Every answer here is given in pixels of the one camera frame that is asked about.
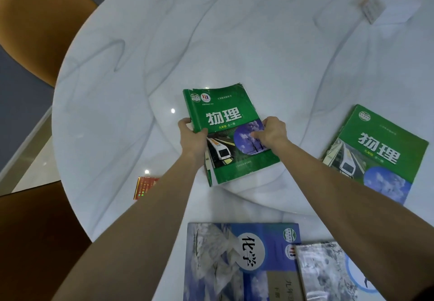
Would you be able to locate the white marble turntable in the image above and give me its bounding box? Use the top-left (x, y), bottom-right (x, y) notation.
top-left (148, 0), bottom-right (434, 217)

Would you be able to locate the small red box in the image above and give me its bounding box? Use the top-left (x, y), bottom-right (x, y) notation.
top-left (133, 176), bottom-right (160, 200)

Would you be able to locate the person's left hand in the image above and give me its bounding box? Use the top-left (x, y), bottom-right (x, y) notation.
top-left (178, 118), bottom-right (209, 163)

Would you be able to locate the white paper tag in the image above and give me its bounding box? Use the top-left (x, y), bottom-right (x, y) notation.
top-left (351, 0), bottom-right (386, 25)

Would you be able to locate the person's right forearm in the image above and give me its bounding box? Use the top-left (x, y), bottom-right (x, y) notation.
top-left (274, 140), bottom-right (434, 301)

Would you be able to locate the worn green textbook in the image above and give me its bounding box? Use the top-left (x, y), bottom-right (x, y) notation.
top-left (183, 82), bottom-right (281, 188)

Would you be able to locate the person's right hand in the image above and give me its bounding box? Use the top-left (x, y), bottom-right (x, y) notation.
top-left (250, 116), bottom-right (289, 151)

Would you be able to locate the dark brown chair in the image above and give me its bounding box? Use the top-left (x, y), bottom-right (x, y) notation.
top-left (0, 180), bottom-right (93, 301)

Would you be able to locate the blue textbook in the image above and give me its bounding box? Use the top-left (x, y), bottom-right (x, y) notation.
top-left (183, 222), bottom-right (302, 301)

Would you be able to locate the orange chair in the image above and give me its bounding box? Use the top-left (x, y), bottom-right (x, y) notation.
top-left (0, 0), bottom-right (99, 88)

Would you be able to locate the grey and white book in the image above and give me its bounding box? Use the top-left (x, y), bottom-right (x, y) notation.
top-left (295, 241), bottom-right (388, 301)

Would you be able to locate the person's left forearm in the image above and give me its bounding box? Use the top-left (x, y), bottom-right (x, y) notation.
top-left (52, 153), bottom-right (201, 301)

